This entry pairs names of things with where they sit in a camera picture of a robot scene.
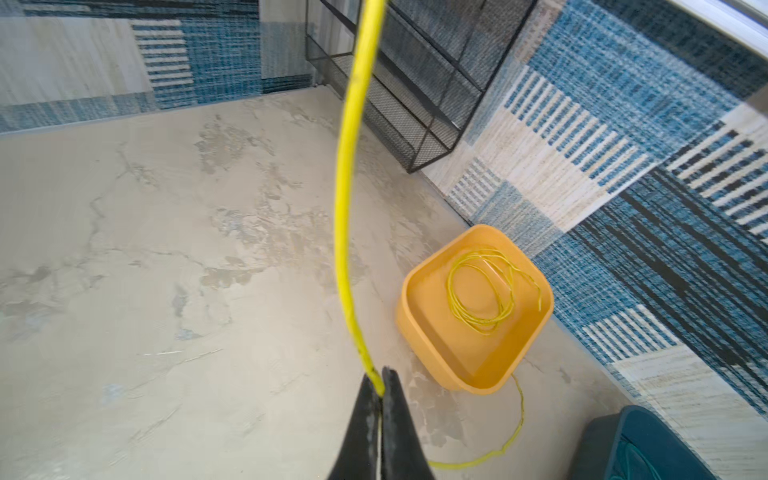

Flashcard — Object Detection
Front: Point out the black wire mesh shelf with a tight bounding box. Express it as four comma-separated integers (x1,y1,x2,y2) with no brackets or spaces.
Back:
304,0,539,175

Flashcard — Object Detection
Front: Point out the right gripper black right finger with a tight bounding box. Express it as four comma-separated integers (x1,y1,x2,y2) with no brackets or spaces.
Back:
381,367,434,480

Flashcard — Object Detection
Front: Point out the teal plastic tray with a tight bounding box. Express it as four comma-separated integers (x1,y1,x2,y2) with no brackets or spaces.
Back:
568,405,714,479

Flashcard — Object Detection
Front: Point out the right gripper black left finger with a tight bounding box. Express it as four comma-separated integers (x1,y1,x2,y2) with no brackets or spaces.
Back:
328,375,381,480

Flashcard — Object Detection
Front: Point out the yellow plastic tray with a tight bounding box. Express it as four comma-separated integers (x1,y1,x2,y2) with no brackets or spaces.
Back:
396,224,554,395

